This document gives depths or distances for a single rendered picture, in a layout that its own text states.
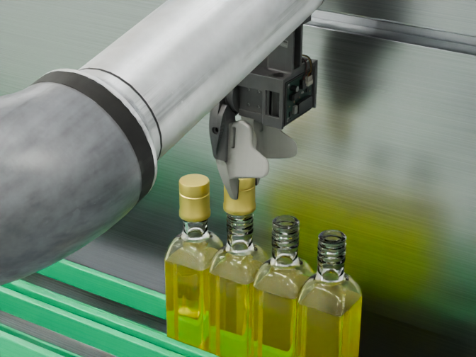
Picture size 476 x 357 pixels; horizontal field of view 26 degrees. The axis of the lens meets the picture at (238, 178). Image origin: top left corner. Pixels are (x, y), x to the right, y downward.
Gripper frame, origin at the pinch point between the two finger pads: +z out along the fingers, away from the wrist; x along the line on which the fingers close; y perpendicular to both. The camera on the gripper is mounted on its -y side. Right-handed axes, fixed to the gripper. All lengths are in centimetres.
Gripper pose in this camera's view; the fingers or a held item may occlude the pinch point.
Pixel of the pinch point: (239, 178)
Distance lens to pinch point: 111.0
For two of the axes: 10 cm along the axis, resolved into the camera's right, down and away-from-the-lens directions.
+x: 5.4, -3.6, 7.6
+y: 8.4, 2.3, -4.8
